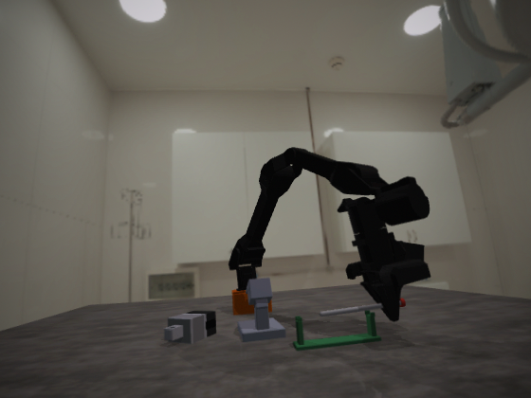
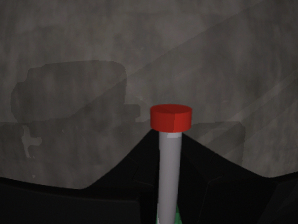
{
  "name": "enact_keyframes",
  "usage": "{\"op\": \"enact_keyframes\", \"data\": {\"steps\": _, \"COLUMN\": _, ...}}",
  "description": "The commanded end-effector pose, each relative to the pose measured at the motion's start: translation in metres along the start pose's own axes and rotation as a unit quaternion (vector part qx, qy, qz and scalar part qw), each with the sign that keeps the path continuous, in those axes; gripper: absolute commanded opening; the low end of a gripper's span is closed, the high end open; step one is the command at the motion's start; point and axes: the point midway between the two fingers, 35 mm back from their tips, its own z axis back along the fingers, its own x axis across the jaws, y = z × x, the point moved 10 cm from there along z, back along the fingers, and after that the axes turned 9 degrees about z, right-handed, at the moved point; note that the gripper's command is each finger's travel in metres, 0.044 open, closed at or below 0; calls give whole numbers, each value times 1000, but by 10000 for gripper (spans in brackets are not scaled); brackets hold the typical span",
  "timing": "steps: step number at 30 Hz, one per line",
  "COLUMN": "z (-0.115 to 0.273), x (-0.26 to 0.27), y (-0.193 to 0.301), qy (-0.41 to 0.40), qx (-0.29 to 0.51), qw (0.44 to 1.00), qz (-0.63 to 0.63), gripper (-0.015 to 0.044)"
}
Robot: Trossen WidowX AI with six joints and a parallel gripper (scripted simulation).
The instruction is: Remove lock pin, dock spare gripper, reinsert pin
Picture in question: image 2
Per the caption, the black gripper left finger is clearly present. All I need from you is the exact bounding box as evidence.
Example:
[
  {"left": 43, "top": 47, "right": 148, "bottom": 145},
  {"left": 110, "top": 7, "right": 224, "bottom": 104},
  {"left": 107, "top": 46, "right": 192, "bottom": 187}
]
[{"left": 0, "top": 129, "right": 160, "bottom": 224}]

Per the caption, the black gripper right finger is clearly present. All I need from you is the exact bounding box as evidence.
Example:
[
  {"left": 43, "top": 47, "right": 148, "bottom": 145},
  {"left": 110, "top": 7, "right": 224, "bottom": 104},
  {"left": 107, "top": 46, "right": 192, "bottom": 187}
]
[{"left": 177, "top": 132, "right": 298, "bottom": 224}]

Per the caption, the grey pin with red head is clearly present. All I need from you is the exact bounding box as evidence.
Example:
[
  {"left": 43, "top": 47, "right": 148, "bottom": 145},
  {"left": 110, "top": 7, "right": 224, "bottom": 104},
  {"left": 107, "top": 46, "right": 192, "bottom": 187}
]
[{"left": 150, "top": 104, "right": 193, "bottom": 224}]

